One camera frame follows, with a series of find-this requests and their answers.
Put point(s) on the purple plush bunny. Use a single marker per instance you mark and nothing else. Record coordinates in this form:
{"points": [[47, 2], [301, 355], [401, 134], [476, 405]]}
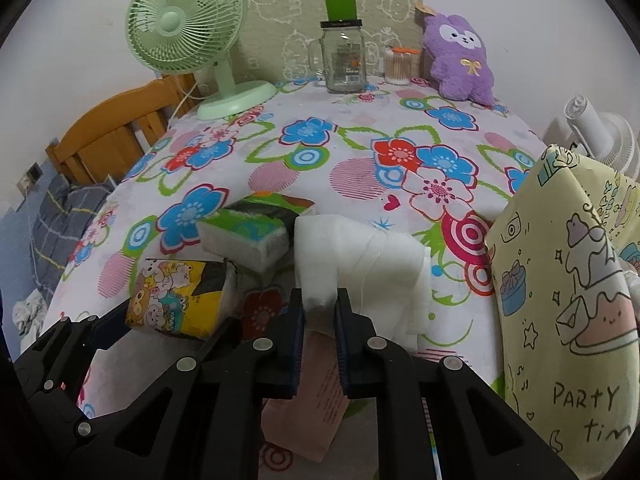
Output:
{"points": [[459, 60]]}

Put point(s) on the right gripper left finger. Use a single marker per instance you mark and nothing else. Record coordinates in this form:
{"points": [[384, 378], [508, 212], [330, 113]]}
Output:
{"points": [[202, 418]]}

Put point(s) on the wall socket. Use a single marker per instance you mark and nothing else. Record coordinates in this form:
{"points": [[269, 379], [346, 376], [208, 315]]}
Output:
{"points": [[29, 179]]}

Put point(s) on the wooden chair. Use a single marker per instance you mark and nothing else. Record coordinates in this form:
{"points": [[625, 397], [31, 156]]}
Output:
{"points": [[102, 143]]}

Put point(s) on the white standing fan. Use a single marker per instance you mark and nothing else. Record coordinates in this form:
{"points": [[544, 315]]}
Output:
{"points": [[603, 136]]}

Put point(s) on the floral tablecloth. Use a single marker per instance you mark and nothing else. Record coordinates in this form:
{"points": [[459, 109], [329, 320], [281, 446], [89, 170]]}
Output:
{"points": [[403, 160]]}

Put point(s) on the white cloth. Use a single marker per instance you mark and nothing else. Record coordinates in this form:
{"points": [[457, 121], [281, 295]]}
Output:
{"points": [[28, 315], [387, 276]]}

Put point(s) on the green desk fan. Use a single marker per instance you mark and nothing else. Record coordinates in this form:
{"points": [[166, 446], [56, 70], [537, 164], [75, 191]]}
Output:
{"points": [[176, 37]]}

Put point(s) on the green patterned wall board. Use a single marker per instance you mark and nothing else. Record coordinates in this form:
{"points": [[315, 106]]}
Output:
{"points": [[276, 34]]}

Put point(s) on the green cup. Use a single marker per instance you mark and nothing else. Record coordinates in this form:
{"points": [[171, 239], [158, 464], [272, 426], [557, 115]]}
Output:
{"points": [[341, 10]]}

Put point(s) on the yellow cartoon fabric box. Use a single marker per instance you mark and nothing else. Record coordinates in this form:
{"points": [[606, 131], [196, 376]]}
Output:
{"points": [[564, 257]]}

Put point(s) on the pink paper envelope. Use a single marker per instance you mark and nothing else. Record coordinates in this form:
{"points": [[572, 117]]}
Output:
{"points": [[307, 424]]}

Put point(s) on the glass mason jar mug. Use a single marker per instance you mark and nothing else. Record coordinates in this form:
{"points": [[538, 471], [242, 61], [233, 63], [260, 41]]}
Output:
{"points": [[338, 58]]}

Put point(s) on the green tissue pack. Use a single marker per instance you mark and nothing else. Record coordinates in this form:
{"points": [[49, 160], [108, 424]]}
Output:
{"points": [[255, 232]]}

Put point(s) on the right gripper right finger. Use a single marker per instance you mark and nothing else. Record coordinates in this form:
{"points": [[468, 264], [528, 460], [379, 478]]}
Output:
{"points": [[435, 419]]}

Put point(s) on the white crumpled cloth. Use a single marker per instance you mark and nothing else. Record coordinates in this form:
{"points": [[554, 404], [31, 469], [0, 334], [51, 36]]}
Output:
{"points": [[28, 315]]}

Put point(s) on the toothpick jar orange lid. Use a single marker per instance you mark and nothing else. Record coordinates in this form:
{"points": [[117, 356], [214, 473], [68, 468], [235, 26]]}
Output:
{"points": [[398, 65]]}

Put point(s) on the yellow cartoon tissue pack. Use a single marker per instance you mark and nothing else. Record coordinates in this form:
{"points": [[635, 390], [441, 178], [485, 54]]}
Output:
{"points": [[183, 298]]}

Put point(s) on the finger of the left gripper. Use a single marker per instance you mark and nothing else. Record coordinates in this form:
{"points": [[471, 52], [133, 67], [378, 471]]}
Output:
{"points": [[48, 376]]}

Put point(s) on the grey plaid cloth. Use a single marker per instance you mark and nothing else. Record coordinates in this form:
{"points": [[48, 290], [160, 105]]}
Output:
{"points": [[61, 220]]}

